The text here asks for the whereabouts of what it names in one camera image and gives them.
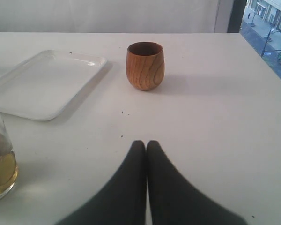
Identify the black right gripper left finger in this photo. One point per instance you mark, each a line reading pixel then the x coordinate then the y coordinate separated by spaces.
pixel 122 201

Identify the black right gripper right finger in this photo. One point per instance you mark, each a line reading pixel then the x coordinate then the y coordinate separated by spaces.
pixel 175 201

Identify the clear measuring beaker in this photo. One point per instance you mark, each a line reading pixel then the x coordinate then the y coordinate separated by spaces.
pixel 5 148

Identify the brown wooden cup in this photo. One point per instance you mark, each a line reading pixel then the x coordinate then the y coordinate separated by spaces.
pixel 145 67

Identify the white plastic tray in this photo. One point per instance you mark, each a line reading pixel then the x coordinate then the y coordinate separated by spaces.
pixel 42 86

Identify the black metal frame post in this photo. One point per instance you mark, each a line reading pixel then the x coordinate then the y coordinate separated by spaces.
pixel 236 16

